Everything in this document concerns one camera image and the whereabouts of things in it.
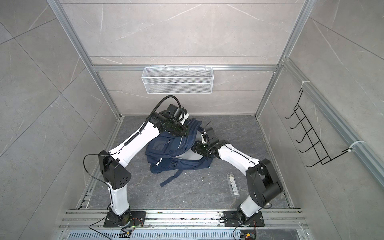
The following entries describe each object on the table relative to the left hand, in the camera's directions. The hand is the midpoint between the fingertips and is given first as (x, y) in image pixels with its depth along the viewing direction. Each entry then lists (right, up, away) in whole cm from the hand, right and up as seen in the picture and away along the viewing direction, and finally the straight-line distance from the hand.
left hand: (190, 130), depth 81 cm
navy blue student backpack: (-18, -13, +10) cm, 24 cm away
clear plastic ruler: (+25, -31, +3) cm, 40 cm away
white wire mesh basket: (-9, +34, +20) cm, 40 cm away
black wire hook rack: (+55, -5, -18) cm, 58 cm away
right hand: (+2, -11, +8) cm, 14 cm away
